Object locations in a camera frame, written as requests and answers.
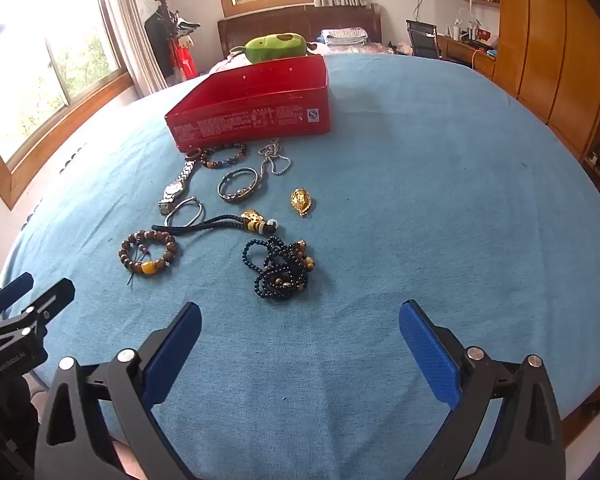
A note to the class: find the green plush toy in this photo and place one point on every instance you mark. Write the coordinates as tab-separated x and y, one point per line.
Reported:
275	47

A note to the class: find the silver wristwatch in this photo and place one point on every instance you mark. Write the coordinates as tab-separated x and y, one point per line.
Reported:
172	191

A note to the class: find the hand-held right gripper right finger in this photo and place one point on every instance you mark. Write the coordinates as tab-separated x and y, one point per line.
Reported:
427	355

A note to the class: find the wide silver bangle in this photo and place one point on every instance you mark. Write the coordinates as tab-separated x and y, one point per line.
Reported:
237	194

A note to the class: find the wooden wardrobe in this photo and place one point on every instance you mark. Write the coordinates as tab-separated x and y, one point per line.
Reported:
555	50

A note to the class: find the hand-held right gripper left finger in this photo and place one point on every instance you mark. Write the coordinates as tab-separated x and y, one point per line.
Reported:
172	355

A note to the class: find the red tin box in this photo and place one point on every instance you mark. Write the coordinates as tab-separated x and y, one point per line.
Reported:
250	120

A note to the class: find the thin silver bangle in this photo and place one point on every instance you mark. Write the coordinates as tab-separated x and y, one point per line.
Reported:
198	203

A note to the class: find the wooden coat rack with clothes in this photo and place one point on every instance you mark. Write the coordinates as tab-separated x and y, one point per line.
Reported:
172	45

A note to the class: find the long beige curtain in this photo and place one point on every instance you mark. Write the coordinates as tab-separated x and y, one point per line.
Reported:
130	25

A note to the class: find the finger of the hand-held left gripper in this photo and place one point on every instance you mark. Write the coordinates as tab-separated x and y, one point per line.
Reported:
12	291
45	305

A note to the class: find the dark wooden headboard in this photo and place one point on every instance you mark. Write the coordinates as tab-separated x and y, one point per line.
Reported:
330	17

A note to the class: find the large wooden frame window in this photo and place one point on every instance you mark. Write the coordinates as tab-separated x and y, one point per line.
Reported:
55	60

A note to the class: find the gold pendant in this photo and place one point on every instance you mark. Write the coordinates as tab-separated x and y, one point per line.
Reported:
301	202

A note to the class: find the black office chair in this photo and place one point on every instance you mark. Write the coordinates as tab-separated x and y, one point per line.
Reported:
424	40

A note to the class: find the folded towels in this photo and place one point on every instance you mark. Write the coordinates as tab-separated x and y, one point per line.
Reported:
347	36

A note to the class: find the wooden desk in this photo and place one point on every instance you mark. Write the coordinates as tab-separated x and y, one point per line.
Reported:
462	52

